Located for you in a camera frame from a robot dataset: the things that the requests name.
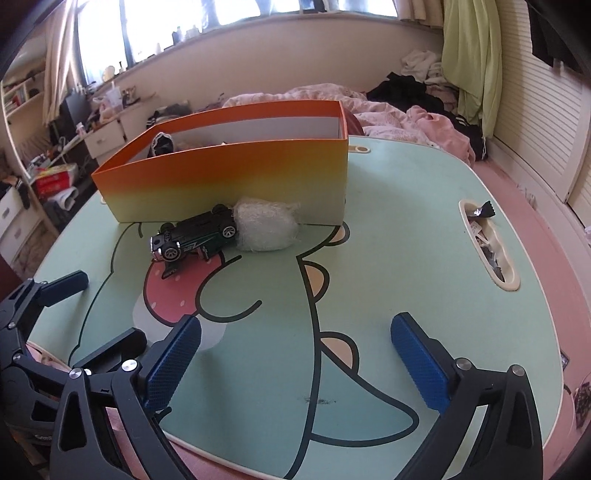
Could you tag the cream curtain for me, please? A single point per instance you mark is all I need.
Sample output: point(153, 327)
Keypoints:
point(60, 55)

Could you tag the pile of wrappers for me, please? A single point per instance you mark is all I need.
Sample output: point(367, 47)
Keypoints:
point(489, 254)

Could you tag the dark green toy car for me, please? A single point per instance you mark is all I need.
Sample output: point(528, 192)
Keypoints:
point(194, 237)

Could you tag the red packet box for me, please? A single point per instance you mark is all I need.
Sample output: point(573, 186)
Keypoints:
point(55, 180)

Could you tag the white clothes pile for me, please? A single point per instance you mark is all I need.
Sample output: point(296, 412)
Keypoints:
point(422, 64)

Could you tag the smartphone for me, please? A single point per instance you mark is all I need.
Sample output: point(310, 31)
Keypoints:
point(564, 360)

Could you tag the plastic cup with straw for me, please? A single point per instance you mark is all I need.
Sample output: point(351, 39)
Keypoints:
point(114, 99)

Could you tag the black hanging garment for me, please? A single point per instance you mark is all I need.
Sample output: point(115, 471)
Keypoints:
point(554, 32)

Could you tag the light green hanging garment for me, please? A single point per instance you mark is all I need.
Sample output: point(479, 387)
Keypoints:
point(471, 60)

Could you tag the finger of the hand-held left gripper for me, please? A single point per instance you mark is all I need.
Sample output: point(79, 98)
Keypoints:
point(124, 344)
point(67, 282)

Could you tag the black clothes pile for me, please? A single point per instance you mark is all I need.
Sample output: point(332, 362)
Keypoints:
point(406, 90)

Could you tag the orange gradient cardboard box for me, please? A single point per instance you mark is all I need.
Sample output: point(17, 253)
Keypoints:
point(231, 180)

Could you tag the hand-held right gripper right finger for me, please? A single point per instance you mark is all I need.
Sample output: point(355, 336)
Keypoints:
point(420, 364)

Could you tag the pink rumpled comforter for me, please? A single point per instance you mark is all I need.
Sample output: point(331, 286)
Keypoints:
point(415, 127)

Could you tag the bay window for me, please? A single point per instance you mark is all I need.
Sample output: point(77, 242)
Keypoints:
point(231, 18)

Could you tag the dark red round object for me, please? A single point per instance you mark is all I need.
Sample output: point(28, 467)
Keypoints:
point(354, 124)

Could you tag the white drawer unit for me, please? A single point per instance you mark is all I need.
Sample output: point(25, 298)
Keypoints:
point(16, 221)

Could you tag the small cream desk fitting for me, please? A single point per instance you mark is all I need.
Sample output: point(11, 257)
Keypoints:
point(360, 148)

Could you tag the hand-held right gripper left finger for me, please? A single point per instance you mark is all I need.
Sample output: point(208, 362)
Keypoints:
point(171, 364)

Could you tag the black monitor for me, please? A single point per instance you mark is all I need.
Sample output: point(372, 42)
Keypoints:
point(74, 110)

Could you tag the black crumpled candy wrapper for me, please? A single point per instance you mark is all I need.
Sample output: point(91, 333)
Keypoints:
point(481, 210)

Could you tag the light green cartoon desktop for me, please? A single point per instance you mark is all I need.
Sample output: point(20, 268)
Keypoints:
point(438, 286)

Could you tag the white wall shelf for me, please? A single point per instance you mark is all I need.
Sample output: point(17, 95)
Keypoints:
point(21, 97)

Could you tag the white louvered closet doors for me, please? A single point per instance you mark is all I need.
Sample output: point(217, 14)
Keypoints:
point(540, 129)

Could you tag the white drawer desk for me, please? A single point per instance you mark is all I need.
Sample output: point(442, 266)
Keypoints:
point(108, 138)

